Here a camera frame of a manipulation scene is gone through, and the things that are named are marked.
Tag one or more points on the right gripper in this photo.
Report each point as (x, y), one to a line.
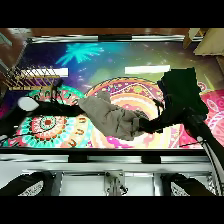
(146, 126)

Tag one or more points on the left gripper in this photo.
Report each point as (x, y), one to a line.
(77, 110)

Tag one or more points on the grey garment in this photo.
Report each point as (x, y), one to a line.
(111, 118)

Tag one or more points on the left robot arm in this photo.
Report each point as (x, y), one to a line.
(40, 108)

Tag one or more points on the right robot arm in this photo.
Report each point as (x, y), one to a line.
(200, 133)

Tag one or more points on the black garment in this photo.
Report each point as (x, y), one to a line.
(181, 90)

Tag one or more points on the silver frame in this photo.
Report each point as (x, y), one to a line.
(110, 166)

